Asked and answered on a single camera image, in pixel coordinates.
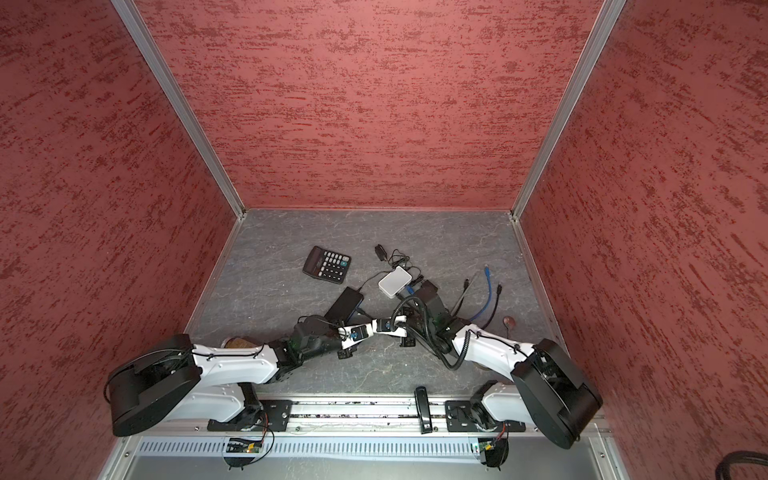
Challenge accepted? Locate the black desk calculator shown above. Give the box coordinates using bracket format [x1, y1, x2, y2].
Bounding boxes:
[302, 246, 351, 284]

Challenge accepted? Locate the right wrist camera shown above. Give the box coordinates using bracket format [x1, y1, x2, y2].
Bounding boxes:
[372, 318, 408, 338]

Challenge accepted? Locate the aluminium corner post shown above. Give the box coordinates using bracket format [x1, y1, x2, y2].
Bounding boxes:
[111, 0, 247, 221]
[510, 0, 626, 222]

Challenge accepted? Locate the black smartphone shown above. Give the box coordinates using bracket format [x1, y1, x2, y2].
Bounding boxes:
[323, 287, 364, 326]

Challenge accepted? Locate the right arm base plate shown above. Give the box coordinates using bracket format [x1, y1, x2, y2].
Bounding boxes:
[444, 400, 527, 433]

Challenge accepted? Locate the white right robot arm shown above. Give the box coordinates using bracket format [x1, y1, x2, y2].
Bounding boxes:
[390, 287, 603, 449]

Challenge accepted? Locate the blue ethernet cable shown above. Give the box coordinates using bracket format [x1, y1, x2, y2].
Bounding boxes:
[404, 266, 494, 322]

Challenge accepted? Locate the black power adapter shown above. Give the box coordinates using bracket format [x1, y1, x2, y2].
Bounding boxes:
[374, 244, 388, 261]

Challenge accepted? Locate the aluminium right corner post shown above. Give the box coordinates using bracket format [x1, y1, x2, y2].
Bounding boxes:
[510, 0, 626, 222]

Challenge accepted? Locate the white network switch box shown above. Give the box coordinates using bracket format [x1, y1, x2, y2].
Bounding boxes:
[378, 266, 413, 299]

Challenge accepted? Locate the white slotted cable duct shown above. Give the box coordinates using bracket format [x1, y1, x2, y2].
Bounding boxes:
[138, 436, 479, 462]

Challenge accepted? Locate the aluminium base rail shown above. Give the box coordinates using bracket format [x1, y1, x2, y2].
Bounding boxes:
[122, 395, 610, 436]

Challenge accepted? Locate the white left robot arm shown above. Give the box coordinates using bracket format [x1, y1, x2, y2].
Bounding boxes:
[104, 315, 370, 437]

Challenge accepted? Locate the aluminium left corner post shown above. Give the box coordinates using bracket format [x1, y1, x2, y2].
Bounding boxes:
[111, 0, 247, 221]

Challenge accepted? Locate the brown tape roll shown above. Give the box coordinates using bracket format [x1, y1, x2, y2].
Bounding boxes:
[221, 337, 262, 349]

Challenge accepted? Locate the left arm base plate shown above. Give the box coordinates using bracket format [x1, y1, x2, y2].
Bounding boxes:
[207, 400, 293, 433]

